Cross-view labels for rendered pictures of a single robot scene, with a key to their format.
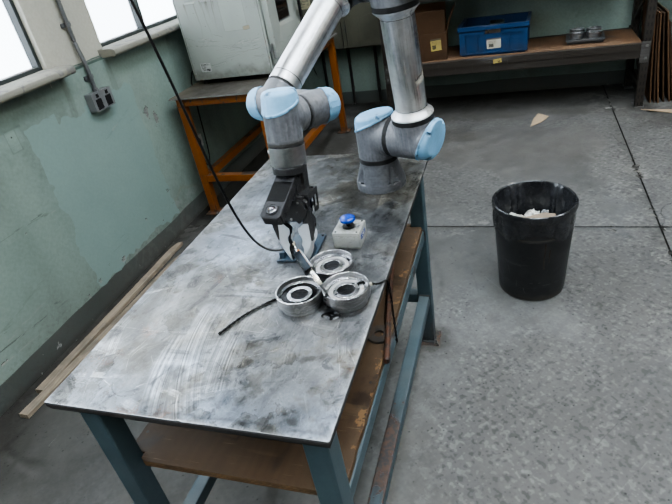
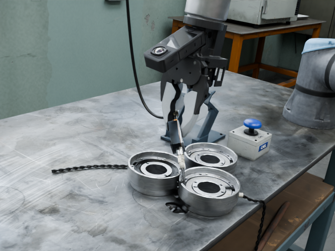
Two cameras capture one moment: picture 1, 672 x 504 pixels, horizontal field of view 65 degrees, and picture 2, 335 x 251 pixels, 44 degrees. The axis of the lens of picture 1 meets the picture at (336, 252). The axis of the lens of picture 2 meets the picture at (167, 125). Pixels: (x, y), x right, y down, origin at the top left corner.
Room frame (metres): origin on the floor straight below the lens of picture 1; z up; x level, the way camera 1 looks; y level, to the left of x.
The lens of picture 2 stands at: (0.32, -0.10, 1.19)
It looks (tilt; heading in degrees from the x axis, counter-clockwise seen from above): 22 degrees down; 16
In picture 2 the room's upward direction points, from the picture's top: 6 degrees clockwise
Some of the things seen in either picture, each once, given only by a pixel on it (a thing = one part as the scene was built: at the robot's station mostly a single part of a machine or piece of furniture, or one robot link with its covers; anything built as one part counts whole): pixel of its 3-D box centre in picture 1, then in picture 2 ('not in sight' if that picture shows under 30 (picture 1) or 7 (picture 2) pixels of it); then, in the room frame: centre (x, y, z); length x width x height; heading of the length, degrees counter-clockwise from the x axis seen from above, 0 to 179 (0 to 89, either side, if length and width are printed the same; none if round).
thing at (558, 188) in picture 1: (532, 242); not in sight; (1.88, -0.84, 0.21); 0.34 x 0.34 x 0.43
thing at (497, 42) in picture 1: (495, 34); not in sight; (4.31, -1.55, 0.56); 0.52 x 0.38 x 0.22; 65
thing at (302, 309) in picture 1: (300, 296); (155, 173); (0.96, 0.10, 0.82); 0.10 x 0.10 x 0.04
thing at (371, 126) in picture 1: (377, 132); (325, 62); (1.49, -0.18, 0.97); 0.13 x 0.12 x 0.14; 46
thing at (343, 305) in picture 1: (346, 292); (208, 191); (0.94, -0.01, 0.82); 0.10 x 0.10 x 0.04
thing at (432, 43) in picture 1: (425, 32); not in sight; (4.49, -1.04, 0.64); 0.49 x 0.40 x 0.37; 73
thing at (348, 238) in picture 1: (350, 232); (250, 140); (1.19, -0.05, 0.82); 0.08 x 0.07 x 0.05; 158
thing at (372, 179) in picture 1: (380, 168); (313, 102); (1.50, -0.18, 0.85); 0.15 x 0.15 x 0.10
